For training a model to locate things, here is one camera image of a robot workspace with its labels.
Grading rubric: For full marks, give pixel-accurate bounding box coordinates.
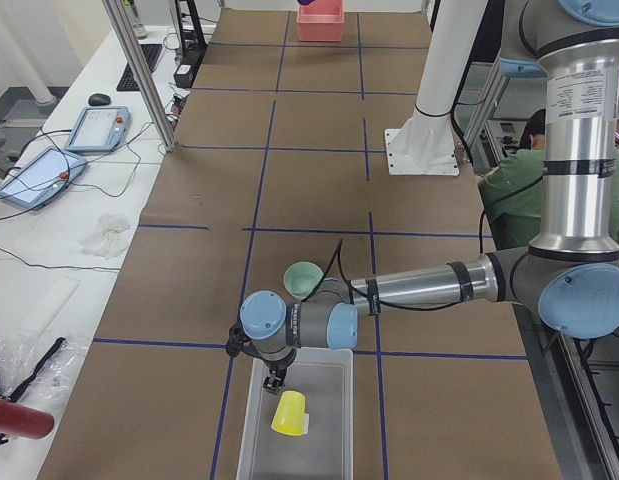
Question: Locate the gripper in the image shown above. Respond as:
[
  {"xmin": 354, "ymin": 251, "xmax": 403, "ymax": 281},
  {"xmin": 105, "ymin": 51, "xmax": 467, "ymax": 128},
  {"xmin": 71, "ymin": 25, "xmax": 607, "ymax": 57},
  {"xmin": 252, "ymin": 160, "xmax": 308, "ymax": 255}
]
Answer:
[{"xmin": 263, "ymin": 349, "xmax": 295, "ymax": 395}]

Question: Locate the yellow paper cup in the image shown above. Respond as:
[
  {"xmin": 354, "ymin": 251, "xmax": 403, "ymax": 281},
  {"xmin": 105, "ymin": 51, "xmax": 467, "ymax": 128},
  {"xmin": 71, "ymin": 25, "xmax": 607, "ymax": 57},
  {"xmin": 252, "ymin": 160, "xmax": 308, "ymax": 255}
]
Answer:
[{"xmin": 271, "ymin": 390, "xmax": 309, "ymax": 437}]

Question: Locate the green ceramic bowl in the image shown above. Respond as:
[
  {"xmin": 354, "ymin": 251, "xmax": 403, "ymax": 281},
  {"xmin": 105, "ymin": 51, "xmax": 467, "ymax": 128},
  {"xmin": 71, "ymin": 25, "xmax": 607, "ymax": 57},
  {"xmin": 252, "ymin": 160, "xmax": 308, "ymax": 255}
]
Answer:
[{"xmin": 283, "ymin": 261, "xmax": 323, "ymax": 300}]

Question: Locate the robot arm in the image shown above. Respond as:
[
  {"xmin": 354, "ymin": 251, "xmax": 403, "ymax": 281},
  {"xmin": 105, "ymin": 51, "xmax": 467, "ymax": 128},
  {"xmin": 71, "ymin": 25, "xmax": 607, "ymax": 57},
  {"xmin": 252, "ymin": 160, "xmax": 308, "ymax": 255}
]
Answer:
[{"xmin": 226, "ymin": 1, "xmax": 619, "ymax": 393}]

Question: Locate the clear plastic box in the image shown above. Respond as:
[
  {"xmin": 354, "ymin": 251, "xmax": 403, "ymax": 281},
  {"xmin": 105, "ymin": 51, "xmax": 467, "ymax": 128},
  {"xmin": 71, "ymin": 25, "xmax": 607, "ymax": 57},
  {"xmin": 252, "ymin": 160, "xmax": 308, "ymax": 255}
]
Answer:
[{"xmin": 236, "ymin": 348, "xmax": 353, "ymax": 479}]

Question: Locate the black computer box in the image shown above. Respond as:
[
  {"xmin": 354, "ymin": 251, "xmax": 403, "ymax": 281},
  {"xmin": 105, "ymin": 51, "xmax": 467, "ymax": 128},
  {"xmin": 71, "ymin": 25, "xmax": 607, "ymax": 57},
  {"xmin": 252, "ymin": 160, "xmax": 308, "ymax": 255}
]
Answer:
[{"xmin": 173, "ymin": 64, "xmax": 194, "ymax": 89}]

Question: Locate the crumpled white tissue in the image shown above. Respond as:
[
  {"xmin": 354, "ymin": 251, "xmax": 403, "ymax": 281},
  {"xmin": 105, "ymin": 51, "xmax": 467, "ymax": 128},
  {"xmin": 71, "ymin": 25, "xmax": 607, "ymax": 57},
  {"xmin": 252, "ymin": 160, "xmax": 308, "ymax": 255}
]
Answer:
[{"xmin": 79, "ymin": 214, "xmax": 130, "ymax": 259}]

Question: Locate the red bottle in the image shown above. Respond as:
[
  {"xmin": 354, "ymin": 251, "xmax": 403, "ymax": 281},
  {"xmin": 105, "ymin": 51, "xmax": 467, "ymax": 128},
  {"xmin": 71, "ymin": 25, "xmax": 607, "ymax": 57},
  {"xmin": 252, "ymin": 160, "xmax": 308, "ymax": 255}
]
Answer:
[{"xmin": 0, "ymin": 399, "xmax": 55, "ymax": 439}]

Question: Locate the person in green shirt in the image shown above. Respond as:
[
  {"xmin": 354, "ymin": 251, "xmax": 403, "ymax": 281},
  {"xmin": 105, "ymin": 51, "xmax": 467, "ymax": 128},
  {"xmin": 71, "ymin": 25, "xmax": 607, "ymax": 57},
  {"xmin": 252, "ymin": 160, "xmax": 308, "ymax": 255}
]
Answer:
[{"xmin": 478, "ymin": 109, "xmax": 619, "ymax": 262}]

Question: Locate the teach pendant far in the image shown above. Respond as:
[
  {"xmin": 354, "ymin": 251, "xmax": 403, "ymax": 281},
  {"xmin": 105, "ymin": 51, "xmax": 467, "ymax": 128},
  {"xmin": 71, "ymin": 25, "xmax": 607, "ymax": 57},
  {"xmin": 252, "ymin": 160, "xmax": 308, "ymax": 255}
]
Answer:
[{"xmin": 64, "ymin": 106, "xmax": 130, "ymax": 155}]

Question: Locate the teach pendant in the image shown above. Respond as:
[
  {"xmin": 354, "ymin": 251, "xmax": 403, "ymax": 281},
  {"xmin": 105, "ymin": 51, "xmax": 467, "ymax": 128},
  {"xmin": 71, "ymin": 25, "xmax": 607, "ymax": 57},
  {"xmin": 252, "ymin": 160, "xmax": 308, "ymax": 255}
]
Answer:
[
  {"xmin": 64, "ymin": 106, "xmax": 130, "ymax": 155},
  {"xmin": 0, "ymin": 147, "xmax": 87, "ymax": 210}
]

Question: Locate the teach pendant near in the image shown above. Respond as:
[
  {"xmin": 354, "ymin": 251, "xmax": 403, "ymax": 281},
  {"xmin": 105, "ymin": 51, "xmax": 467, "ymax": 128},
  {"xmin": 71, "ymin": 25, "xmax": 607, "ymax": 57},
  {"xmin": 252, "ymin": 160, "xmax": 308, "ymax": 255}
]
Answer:
[{"xmin": 0, "ymin": 147, "xmax": 87, "ymax": 210}]

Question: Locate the black computer mouse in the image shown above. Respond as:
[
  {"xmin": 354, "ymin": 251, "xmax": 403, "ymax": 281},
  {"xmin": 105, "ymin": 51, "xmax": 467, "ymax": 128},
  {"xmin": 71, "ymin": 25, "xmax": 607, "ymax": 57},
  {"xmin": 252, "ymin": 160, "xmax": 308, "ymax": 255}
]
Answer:
[{"xmin": 88, "ymin": 93, "xmax": 112, "ymax": 107}]

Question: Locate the black keyboard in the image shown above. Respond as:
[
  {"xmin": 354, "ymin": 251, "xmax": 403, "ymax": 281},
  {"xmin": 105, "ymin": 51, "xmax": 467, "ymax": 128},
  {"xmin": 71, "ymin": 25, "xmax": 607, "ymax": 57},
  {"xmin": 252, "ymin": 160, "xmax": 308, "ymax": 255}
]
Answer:
[{"xmin": 116, "ymin": 43, "xmax": 164, "ymax": 92}]

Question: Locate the pink plastic bin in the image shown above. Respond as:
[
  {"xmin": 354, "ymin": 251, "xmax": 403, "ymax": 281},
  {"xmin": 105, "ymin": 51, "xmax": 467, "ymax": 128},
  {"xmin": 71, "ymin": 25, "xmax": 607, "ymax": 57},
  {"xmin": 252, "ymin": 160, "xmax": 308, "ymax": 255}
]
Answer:
[{"xmin": 296, "ymin": 0, "xmax": 345, "ymax": 42}]

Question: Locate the black camera cable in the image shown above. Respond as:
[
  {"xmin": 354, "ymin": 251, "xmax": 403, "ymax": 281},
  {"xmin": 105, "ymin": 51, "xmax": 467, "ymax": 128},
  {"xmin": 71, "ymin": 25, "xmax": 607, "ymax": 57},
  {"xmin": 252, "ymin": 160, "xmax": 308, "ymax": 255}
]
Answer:
[{"xmin": 303, "ymin": 238, "xmax": 470, "ymax": 311}]

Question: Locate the black strap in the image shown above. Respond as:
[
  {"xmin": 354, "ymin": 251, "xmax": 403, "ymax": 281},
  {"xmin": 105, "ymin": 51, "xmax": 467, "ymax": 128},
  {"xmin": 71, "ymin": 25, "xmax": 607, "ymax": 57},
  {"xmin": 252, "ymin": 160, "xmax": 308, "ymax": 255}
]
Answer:
[{"xmin": 8, "ymin": 336, "xmax": 67, "ymax": 403}]

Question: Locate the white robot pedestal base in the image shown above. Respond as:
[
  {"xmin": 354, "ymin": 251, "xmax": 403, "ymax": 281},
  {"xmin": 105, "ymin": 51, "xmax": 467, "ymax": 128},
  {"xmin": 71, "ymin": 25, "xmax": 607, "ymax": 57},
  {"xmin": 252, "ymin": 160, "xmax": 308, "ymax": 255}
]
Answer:
[{"xmin": 385, "ymin": 0, "xmax": 488, "ymax": 176}]

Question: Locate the aluminium frame post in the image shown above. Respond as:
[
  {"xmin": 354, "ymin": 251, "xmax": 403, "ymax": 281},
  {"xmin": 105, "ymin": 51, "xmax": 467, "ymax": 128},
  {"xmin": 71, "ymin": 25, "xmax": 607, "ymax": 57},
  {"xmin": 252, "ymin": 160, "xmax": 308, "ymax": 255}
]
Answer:
[{"xmin": 102, "ymin": 0, "xmax": 175, "ymax": 152}]

